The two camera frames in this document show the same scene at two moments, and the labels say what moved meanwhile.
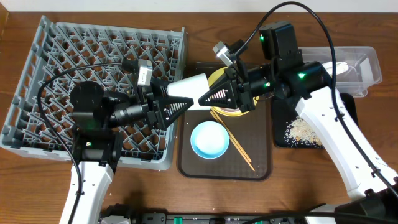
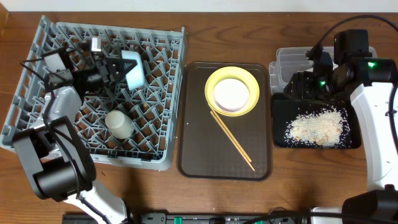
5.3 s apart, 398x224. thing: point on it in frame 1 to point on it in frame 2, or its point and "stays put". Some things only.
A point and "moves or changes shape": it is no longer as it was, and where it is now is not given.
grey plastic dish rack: [58, 46] stays put
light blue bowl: [209, 140] to [135, 76]
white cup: [193, 87] moves or changes shape
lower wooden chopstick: [232, 140] stays put
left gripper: [152, 108] to [104, 71]
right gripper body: [244, 91] to [322, 88]
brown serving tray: [249, 157] stays put
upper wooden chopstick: [236, 141] stays put
